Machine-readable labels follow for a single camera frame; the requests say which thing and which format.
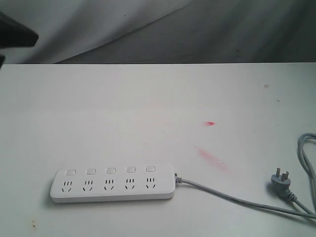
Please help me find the white five-outlet power strip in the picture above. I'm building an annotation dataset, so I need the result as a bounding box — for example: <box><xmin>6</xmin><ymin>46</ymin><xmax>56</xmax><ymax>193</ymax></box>
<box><xmin>50</xmin><ymin>164</ymin><xmax>176</xmax><ymax>203</ymax></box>

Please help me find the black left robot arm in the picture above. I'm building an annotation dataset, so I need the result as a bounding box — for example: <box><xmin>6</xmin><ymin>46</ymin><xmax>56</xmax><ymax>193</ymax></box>
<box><xmin>0</xmin><ymin>12</ymin><xmax>39</xmax><ymax>50</ymax></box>

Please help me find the grey fabric backdrop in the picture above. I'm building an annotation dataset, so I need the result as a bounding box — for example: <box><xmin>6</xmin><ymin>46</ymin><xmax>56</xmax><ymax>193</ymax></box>
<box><xmin>0</xmin><ymin>0</ymin><xmax>316</xmax><ymax>64</ymax></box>

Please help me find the grey cable with plug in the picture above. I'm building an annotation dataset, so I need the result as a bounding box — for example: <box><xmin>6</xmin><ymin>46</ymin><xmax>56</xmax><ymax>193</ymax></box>
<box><xmin>173</xmin><ymin>132</ymin><xmax>316</xmax><ymax>219</ymax></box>

